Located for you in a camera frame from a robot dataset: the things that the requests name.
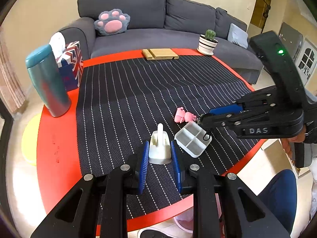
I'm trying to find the black binder clips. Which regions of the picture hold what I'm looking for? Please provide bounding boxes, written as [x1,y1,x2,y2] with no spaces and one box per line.
[196,120,212,141]

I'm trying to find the white divided tray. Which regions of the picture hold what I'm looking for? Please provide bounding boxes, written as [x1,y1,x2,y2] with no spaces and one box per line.
[174,122,212,158]

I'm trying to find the pink pig toy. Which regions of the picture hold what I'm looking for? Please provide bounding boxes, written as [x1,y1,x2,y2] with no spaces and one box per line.
[174,107,197,123]

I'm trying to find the white tray lid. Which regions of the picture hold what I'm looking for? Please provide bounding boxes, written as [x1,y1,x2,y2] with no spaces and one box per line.
[149,123,171,165]

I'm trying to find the pink trash bin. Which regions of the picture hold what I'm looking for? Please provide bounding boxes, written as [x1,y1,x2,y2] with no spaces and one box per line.
[174,193,224,235]

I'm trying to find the person's hand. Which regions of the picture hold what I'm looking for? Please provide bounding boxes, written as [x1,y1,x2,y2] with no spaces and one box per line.
[281,125,306,157]

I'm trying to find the person's blue jeans leg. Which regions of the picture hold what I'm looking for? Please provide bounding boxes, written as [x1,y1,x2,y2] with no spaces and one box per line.
[257,169,297,234]

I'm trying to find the black shoe foot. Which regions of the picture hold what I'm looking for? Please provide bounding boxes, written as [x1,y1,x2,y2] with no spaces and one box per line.
[137,227,172,238]

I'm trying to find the white door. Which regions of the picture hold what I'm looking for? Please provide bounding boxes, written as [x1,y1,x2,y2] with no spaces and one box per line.
[295,39,316,86]

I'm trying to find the red table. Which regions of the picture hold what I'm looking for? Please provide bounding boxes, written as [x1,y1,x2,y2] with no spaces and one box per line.
[36,49,266,231]

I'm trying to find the potted cactus striped pot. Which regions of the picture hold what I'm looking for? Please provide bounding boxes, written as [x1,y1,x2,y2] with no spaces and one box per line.
[197,30,218,56]

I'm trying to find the grey refrigerator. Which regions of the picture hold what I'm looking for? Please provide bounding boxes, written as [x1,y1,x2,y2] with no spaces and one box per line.
[279,22,303,61]

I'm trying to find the light blue cushion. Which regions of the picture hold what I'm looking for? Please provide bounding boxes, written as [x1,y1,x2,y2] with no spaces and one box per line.
[227,23,248,49]

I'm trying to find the black striped table mat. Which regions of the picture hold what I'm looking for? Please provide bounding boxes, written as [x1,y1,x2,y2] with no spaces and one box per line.
[76,55,260,225]

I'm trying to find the yellow stool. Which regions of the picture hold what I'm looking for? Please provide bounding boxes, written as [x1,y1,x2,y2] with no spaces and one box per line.
[21,113,41,166]

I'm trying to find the wooden block stand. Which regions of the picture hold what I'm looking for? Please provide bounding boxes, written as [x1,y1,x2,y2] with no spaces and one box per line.
[142,48,179,61]

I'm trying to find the grey sofa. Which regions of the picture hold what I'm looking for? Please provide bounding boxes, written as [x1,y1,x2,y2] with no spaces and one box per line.
[60,0,263,84]

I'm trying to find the union jack tissue box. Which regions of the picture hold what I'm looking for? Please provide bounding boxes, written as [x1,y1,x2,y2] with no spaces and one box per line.
[49,32,83,92]

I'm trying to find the paw shaped cushion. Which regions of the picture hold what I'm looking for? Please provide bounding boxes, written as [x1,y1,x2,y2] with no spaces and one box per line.
[94,9,131,36]

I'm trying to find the teal thermos bottle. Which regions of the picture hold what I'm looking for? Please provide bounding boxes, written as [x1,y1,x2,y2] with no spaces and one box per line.
[25,44,71,117]

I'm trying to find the black tracking camera box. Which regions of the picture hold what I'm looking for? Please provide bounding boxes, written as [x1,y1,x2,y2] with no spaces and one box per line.
[249,31,316,110]

